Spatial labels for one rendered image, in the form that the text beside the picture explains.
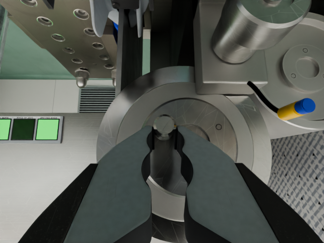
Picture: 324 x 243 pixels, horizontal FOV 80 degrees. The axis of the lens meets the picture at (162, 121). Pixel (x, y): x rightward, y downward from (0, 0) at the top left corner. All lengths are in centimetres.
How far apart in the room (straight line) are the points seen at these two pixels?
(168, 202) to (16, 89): 358
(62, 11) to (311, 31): 34
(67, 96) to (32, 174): 273
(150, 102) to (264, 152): 11
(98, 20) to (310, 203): 33
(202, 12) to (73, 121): 44
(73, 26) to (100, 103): 267
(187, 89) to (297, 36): 13
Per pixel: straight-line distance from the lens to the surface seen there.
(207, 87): 16
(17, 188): 60
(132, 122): 17
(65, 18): 40
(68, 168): 54
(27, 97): 355
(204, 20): 18
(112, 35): 38
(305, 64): 24
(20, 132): 60
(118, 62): 20
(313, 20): 27
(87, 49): 47
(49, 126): 57
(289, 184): 36
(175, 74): 18
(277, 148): 38
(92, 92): 314
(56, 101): 332
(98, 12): 22
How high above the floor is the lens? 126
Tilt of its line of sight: 11 degrees down
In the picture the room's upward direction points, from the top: 180 degrees clockwise
